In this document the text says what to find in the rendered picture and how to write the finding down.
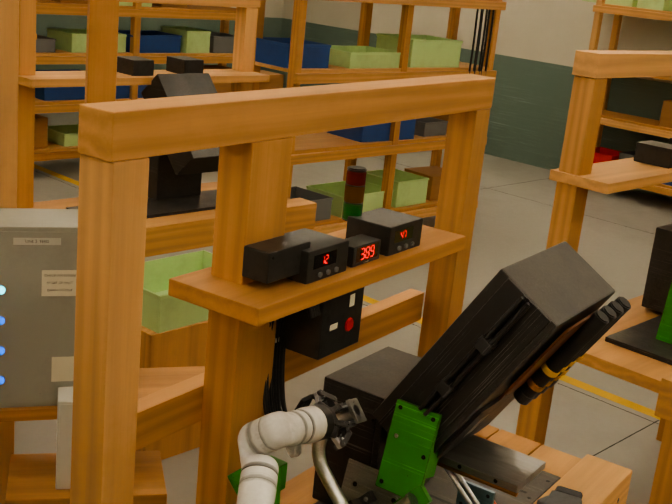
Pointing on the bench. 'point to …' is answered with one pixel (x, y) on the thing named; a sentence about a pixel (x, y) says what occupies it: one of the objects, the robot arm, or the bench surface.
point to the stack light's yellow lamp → (354, 195)
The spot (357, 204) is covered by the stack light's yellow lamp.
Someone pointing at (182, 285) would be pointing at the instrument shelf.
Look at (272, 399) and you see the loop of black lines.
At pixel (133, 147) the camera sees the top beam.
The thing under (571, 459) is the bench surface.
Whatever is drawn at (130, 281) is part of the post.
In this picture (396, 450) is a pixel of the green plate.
